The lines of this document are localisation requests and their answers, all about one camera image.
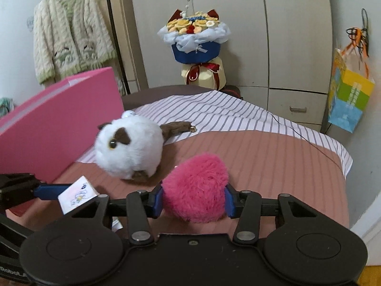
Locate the black clothes rack pole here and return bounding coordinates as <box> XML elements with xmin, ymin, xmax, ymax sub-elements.
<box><xmin>104</xmin><ymin>0</ymin><xmax>132</xmax><ymax>96</ymax></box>

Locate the flower bouquet in blue wrap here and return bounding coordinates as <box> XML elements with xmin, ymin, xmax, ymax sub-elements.
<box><xmin>157</xmin><ymin>7</ymin><xmax>232</xmax><ymax>91</ymax></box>

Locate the pink cardboard box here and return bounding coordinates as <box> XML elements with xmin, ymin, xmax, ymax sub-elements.
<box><xmin>0</xmin><ymin>67</ymin><xmax>125</xmax><ymax>182</ymax></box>

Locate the white brown plush cat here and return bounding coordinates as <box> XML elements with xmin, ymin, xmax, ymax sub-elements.
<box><xmin>94</xmin><ymin>115</ymin><xmax>197</xmax><ymax>183</ymax></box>

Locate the black and orange cord bundle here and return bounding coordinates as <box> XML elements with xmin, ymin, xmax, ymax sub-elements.
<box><xmin>346</xmin><ymin>8</ymin><xmax>371</xmax><ymax>67</ymax></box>

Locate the cream green knitted cardigan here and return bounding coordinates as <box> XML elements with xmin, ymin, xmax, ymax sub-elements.
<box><xmin>33</xmin><ymin>0</ymin><xmax>119</xmax><ymax>85</ymax></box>

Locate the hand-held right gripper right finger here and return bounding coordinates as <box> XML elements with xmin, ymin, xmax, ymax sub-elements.
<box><xmin>225</xmin><ymin>184</ymin><xmax>318</xmax><ymax>244</ymax></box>

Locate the small white printed packet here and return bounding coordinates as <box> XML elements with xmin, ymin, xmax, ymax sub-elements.
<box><xmin>57</xmin><ymin>176</ymin><xmax>99</xmax><ymax>215</ymax></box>

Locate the thin black cord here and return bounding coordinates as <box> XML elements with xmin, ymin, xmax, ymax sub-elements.
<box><xmin>267</xmin><ymin>110</ymin><xmax>340</xmax><ymax>167</ymax></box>

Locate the beige wardrobe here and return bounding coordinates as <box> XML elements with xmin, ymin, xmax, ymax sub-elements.
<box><xmin>119</xmin><ymin>0</ymin><xmax>334</xmax><ymax>132</ymax></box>

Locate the green patterned bag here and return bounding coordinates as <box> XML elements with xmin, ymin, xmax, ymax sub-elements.
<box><xmin>0</xmin><ymin>97</ymin><xmax>14</xmax><ymax>118</ymax></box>

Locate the pink fluffy heart plush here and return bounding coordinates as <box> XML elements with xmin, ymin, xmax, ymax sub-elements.
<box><xmin>161</xmin><ymin>153</ymin><xmax>230</xmax><ymax>224</ymax></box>

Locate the colourful paper bag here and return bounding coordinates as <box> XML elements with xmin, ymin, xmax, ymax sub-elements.
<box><xmin>327</xmin><ymin>48</ymin><xmax>376</xmax><ymax>133</ymax></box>

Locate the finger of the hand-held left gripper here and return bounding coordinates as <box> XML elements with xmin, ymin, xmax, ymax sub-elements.
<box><xmin>0</xmin><ymin>172</ymin><xmax>74</xmax><ymax>211</ymax></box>

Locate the striped white cloth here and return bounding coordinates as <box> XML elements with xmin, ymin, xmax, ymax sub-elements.
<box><xmin>79</xmin><ymin>91</ymin><xmax>353</xmax><ymax>180</ymax></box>

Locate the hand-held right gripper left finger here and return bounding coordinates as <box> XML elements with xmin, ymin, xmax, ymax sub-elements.
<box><xmin>72</xmin><ymin>185</ymin><xmax>165</xmax><ymax>245</ymax></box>

